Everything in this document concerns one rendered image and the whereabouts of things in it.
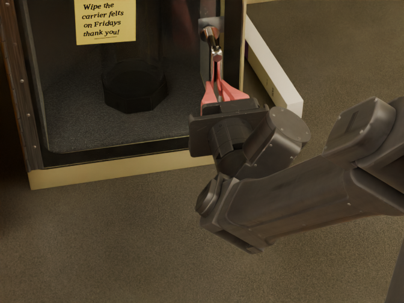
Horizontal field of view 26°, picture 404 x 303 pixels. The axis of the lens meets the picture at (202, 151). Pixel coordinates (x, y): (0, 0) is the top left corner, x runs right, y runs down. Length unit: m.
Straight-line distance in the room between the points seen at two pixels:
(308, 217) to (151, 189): 0.56
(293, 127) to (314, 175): 0.25
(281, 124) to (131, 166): 0.39
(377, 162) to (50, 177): 0.78
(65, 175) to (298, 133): 0.44
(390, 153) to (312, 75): 0.92
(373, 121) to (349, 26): 1.03
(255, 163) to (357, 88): 0.55
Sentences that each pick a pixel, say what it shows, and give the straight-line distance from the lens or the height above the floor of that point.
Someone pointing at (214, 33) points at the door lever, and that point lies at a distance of 1.16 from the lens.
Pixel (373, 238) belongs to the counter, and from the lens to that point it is 1.27.
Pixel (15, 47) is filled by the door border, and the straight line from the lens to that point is 1.14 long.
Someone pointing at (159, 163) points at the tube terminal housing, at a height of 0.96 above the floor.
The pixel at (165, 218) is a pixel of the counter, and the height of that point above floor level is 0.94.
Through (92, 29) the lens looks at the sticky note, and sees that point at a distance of 1.13.
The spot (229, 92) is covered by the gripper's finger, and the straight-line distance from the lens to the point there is 1.12.
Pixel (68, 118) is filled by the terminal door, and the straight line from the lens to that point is 1.22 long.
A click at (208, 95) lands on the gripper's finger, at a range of 1.11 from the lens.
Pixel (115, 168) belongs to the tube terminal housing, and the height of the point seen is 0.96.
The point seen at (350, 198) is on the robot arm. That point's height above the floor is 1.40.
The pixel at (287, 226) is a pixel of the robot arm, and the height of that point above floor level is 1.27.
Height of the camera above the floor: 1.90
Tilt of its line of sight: 45 degrees down
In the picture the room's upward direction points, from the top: straight up
